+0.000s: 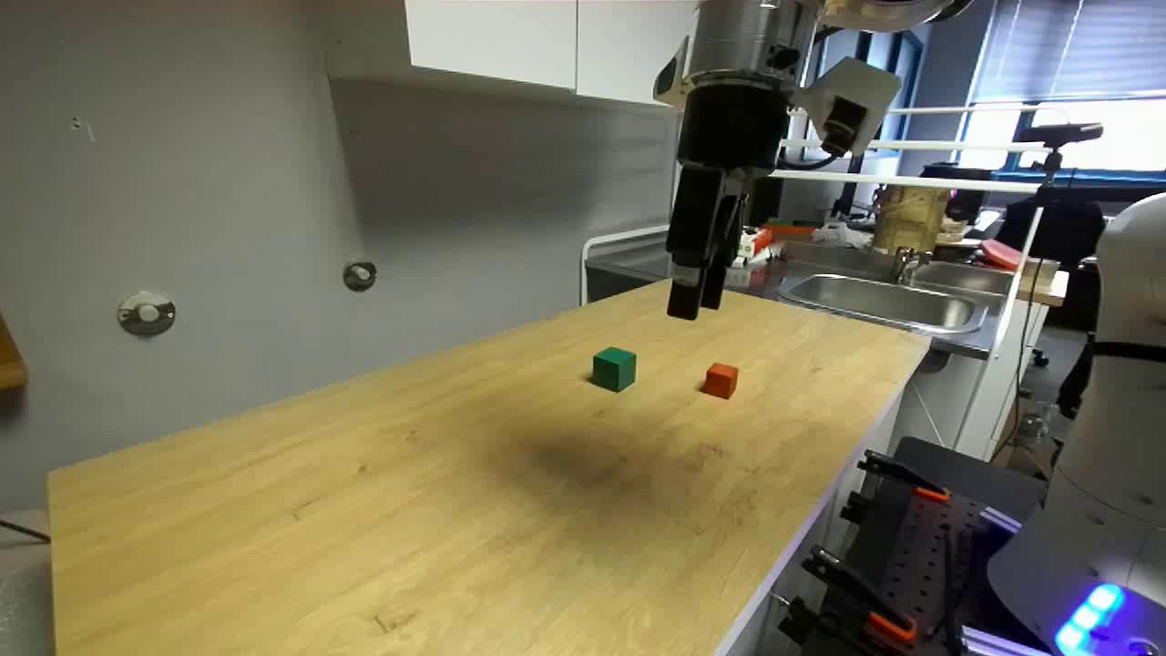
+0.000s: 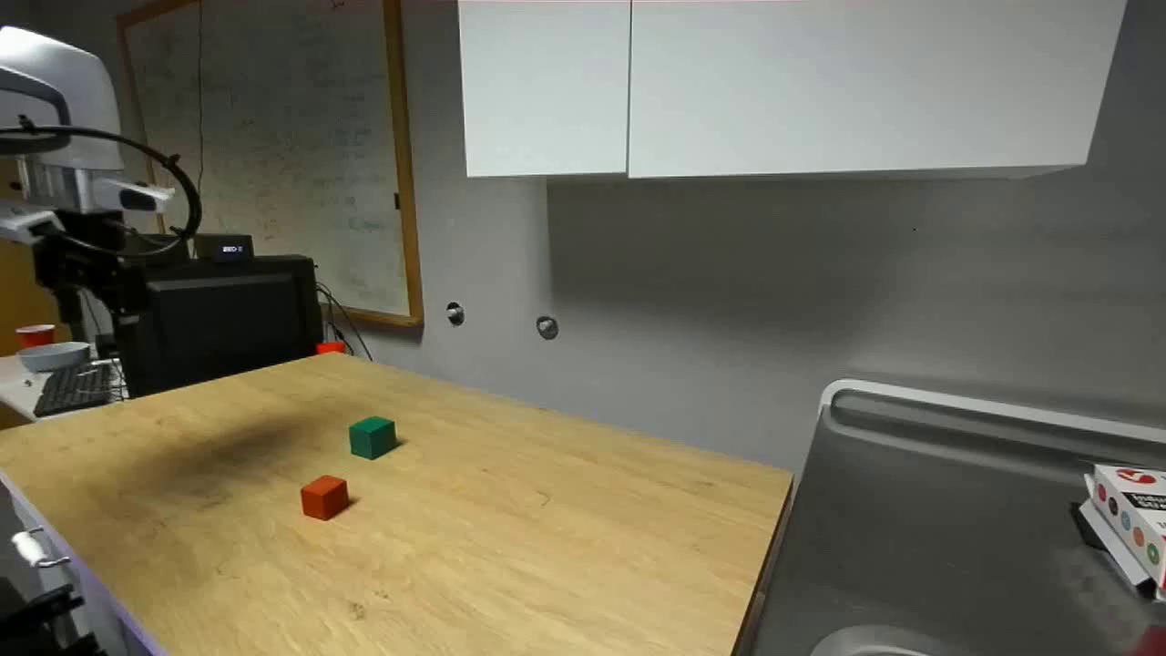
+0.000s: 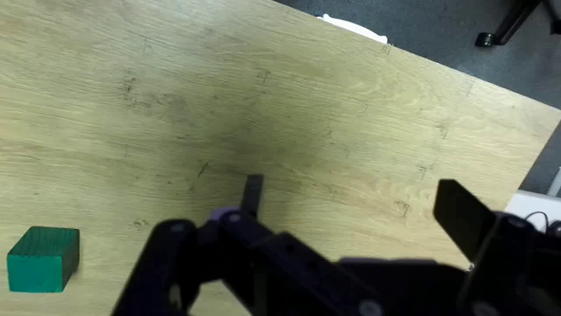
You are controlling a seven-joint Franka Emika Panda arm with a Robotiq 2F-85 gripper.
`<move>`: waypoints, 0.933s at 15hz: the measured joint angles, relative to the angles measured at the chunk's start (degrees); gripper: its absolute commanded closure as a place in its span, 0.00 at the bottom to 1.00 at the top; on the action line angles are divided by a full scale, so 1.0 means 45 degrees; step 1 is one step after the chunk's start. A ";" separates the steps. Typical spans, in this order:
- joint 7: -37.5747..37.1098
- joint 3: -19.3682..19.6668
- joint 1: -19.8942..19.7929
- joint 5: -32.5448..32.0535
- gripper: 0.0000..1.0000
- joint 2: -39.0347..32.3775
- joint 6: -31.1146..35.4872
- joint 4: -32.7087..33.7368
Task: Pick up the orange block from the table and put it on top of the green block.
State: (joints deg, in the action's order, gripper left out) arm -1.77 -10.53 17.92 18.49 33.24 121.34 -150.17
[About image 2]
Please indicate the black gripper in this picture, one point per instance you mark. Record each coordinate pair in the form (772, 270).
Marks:
(91, 252)

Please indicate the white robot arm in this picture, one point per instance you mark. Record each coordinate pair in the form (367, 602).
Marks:
(91, 205)

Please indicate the green block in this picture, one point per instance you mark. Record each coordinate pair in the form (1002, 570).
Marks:
(371, 433)

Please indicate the orange block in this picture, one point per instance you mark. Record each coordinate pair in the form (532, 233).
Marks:
(326, 498)

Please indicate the red cup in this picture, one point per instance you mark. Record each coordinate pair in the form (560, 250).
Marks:
(35, 335)

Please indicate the black computer monitor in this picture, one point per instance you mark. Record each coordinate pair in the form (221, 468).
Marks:
(216, 319)

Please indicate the black keyboard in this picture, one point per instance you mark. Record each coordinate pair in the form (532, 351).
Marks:
(73, 386)

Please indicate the wood framed whiteboard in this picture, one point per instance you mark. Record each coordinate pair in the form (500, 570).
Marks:
(291, 116)

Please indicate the black equipment at table edge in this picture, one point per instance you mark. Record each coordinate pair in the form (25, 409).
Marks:
(40, 596)

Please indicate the stainless steel sink counter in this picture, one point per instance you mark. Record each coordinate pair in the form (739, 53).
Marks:
(951, 527)

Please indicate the colourful dotted box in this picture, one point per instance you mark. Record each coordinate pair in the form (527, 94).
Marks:
(1126, 509)

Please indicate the left round wall socket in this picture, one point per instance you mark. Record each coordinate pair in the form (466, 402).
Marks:
(452, 314)

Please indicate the round wall socket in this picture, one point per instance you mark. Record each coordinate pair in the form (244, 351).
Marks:
(452, 314)
(546, 326)

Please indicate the right round wall socket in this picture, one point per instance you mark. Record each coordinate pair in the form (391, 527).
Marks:
(546, 326)

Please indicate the left white wall cabinet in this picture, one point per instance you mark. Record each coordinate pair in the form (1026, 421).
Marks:
(544, 83)

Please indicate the white wall cabinet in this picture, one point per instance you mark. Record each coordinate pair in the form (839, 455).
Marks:
(863, 83)
(544, 83)

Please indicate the right white wall cabinet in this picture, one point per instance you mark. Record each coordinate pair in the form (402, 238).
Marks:
(863, 83)

